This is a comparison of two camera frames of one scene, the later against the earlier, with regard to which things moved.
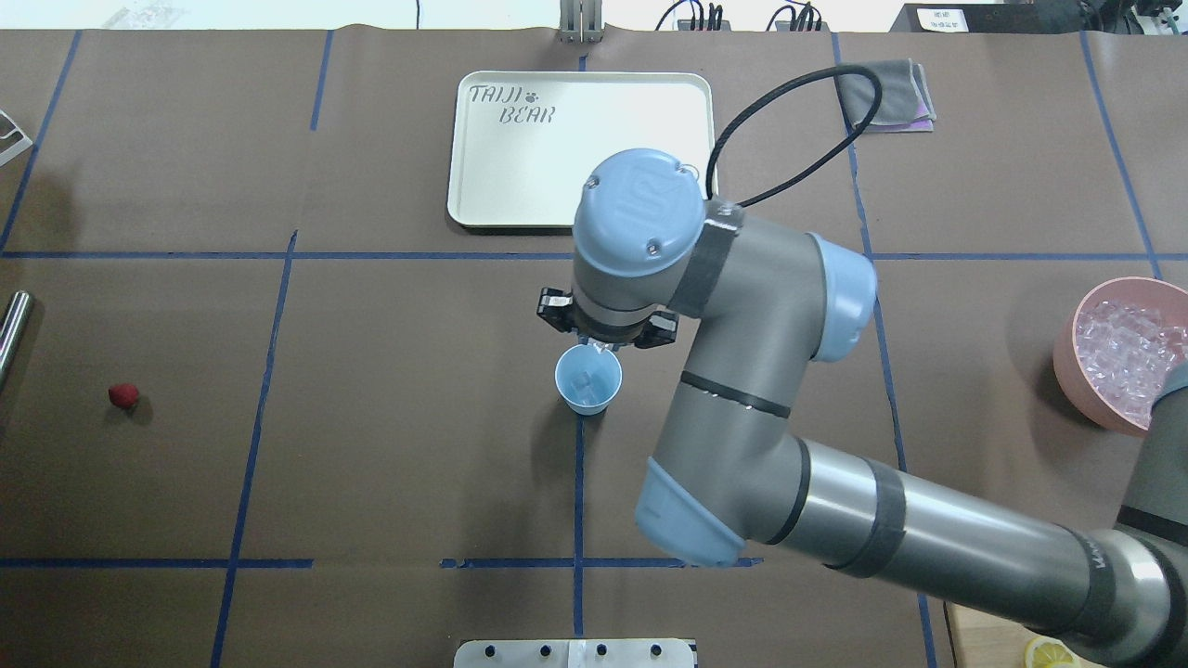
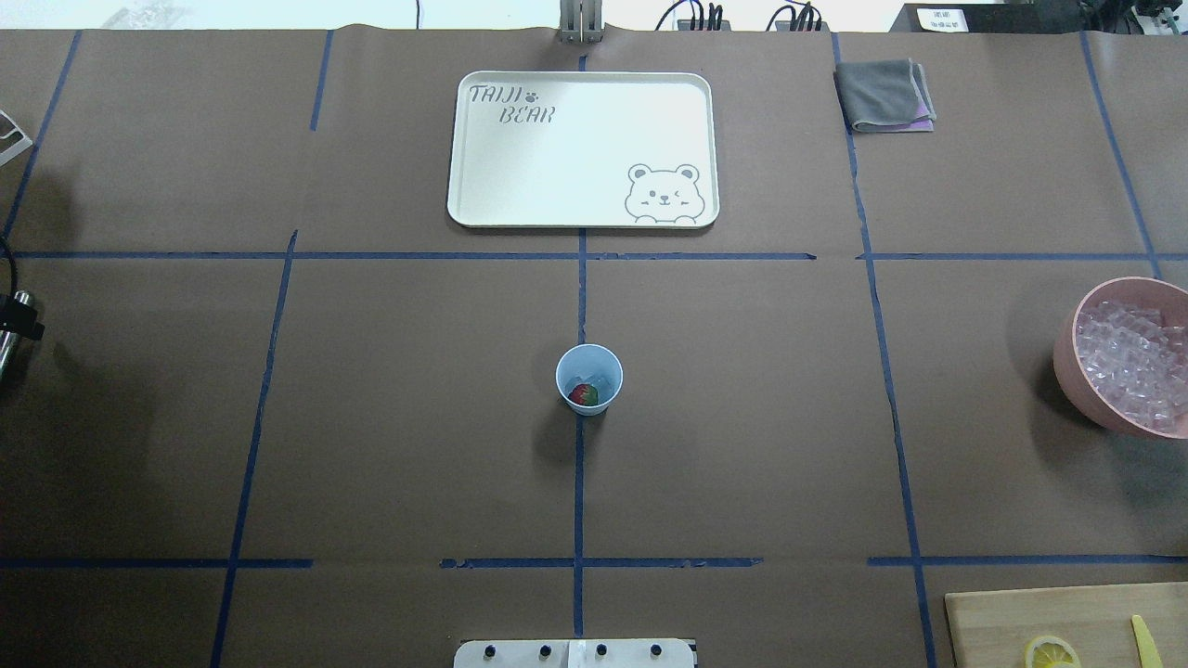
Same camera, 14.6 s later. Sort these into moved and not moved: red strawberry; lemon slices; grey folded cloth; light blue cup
Moved: red strawberry
Not moved: grey folded cloth; lemon slices; light blue cup
